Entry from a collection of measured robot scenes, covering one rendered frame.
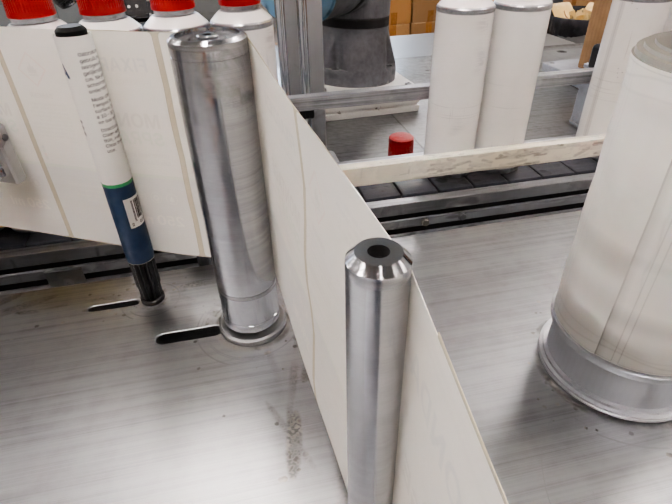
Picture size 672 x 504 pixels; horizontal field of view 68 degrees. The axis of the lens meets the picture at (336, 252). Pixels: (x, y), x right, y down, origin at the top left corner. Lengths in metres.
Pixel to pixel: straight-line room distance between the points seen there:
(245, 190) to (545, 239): 0.27
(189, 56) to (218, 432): 0.19
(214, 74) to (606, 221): 0.20
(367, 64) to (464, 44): 0.37
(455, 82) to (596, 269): 0.27
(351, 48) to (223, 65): 0.60
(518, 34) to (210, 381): 0.39
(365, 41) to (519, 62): 0.38
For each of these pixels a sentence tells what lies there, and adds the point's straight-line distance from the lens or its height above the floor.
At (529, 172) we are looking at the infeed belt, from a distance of 0.57.
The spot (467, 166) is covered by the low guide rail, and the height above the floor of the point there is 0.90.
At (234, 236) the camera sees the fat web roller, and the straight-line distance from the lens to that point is 0.28.
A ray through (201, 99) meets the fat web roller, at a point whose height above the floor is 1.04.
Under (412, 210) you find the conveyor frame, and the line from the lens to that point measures 0.49.
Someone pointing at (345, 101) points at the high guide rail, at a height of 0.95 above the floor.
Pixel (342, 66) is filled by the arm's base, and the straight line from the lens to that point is 0.84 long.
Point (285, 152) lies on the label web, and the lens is 0.20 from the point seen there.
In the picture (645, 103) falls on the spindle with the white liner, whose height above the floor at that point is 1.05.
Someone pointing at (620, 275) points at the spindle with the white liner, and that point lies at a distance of 0.27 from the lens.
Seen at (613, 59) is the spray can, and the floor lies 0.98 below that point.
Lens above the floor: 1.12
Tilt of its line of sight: 35 degrees down
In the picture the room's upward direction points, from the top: 1 degrees counter-clockwise
